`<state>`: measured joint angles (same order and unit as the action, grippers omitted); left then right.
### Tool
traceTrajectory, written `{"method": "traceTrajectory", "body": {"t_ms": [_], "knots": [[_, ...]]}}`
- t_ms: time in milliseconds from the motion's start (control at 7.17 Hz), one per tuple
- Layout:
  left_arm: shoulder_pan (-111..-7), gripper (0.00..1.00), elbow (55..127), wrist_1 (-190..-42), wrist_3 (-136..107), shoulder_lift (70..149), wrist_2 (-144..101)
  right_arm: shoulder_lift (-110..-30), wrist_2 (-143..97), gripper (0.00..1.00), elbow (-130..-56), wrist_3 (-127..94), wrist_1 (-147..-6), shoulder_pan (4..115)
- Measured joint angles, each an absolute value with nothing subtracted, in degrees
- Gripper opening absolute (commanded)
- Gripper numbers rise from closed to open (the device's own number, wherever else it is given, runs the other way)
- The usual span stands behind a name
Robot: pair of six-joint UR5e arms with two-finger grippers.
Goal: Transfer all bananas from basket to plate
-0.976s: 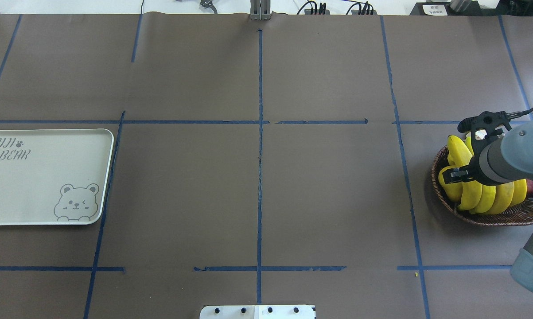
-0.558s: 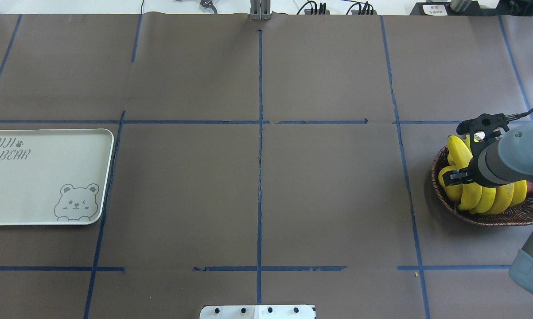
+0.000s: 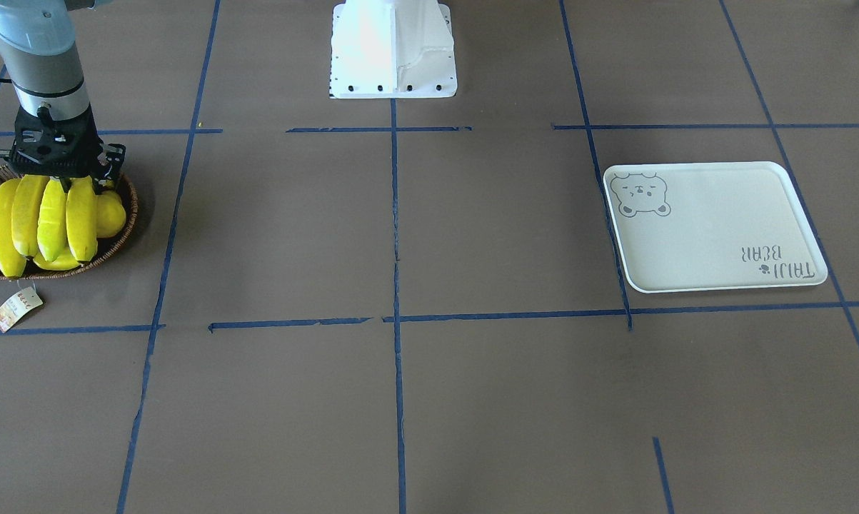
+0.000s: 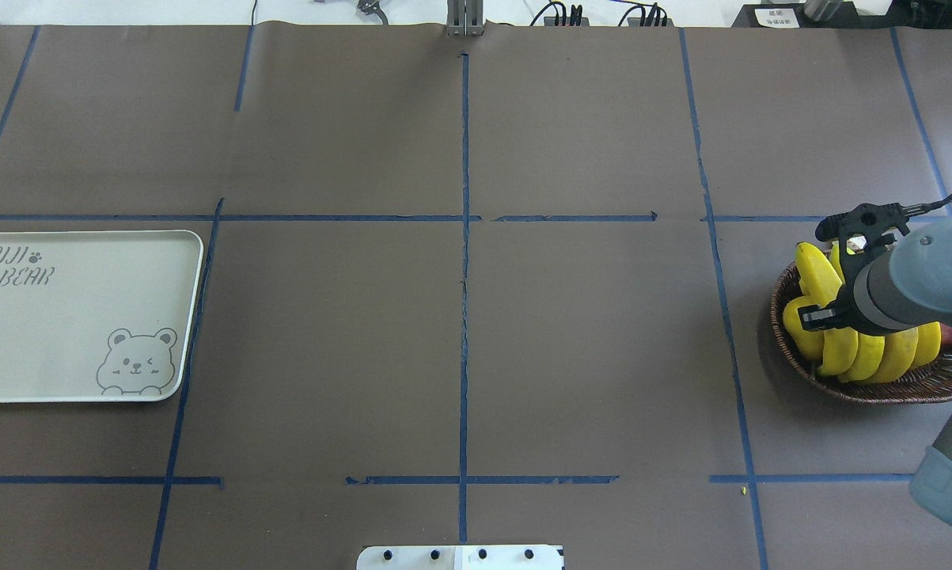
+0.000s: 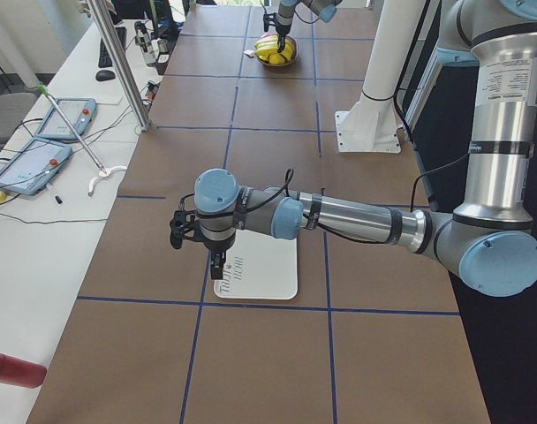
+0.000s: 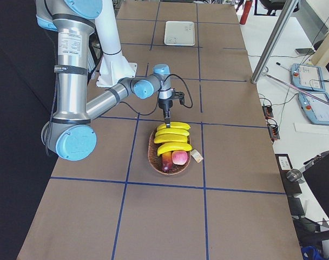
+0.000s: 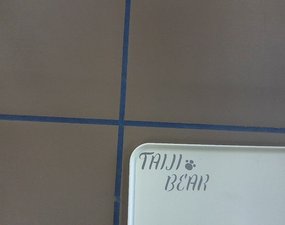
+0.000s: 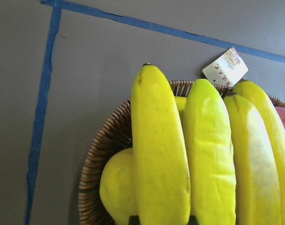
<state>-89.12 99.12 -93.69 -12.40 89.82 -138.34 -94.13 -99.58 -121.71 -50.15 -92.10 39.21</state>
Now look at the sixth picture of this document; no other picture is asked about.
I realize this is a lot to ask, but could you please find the red pink apple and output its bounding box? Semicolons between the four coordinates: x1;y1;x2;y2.
172;151;188;165

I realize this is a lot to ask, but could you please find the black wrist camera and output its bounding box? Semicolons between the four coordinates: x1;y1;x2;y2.
172;91;185;105

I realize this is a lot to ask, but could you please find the black marker pen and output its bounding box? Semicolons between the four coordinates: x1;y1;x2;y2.
276;62;291;70

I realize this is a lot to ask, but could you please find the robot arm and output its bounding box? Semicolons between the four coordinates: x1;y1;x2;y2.
36;1;173;161

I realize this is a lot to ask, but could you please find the brown wicker basket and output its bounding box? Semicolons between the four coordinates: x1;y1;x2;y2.
148;130;190;176

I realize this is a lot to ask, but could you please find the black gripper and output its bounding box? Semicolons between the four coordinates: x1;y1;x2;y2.
158;99;173;128

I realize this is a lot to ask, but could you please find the yellow banana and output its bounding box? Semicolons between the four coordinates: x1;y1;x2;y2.
157;142;192;157
154;134;188;144
156;121;190;131
155;128;189;137

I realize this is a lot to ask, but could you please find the lower blue teach pendant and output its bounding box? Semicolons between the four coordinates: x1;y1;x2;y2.
298;92;329;126

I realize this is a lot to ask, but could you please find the white paper price tag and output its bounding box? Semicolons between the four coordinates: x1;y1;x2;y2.
190;149;203;163

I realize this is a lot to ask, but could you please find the upper blue teach pendant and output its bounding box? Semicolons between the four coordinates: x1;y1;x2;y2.
291;63;326;92

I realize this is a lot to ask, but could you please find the cream bear tray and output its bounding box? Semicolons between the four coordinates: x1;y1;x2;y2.
164;21;195;47

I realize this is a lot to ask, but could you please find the black camera cable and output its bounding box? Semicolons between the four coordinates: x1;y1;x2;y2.
118;73;193;116

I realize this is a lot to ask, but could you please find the silver rod on stand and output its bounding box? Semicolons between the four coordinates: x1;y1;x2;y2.
263;73;329;106

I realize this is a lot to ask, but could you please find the red fire extinguisher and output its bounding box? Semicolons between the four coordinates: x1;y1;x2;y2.
240;0;253;25

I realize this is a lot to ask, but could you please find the aluminium frame post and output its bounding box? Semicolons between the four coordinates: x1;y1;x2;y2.
251;0;299;84

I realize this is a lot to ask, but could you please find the blue teach pendant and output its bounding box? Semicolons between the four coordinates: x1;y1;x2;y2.
291;63;326;92
298;92;329;126

